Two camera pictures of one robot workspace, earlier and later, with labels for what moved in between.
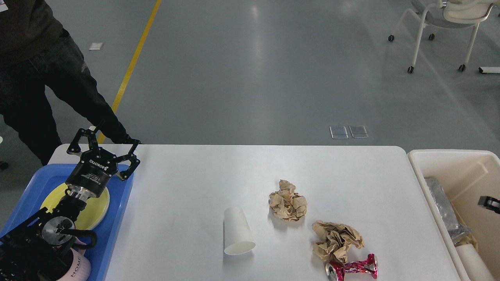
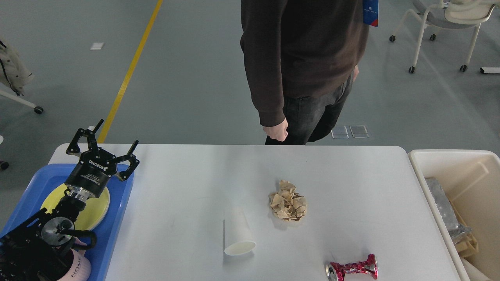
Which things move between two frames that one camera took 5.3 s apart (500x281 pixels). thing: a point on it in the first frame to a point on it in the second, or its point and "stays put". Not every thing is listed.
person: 35,50 to 300,55
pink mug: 80,269 stays put
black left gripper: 91,173 stays put
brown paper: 338,237 to 467,246
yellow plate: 92,214 stays put
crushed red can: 335,271 stays put
